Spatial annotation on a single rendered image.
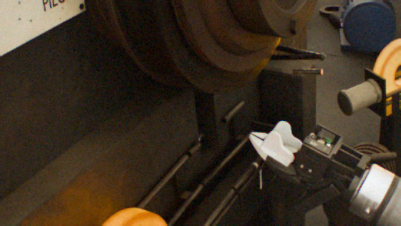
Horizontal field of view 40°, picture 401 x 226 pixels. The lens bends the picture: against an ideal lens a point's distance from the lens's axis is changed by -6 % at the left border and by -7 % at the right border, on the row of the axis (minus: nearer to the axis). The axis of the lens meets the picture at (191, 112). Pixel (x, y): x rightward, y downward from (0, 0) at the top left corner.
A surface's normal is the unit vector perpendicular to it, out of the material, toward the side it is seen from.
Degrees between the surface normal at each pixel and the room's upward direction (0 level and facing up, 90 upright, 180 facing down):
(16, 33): 90
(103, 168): 90
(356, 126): 0
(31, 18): 90
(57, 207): 90
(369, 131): 0
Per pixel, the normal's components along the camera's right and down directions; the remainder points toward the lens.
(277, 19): 0.84, 0.19
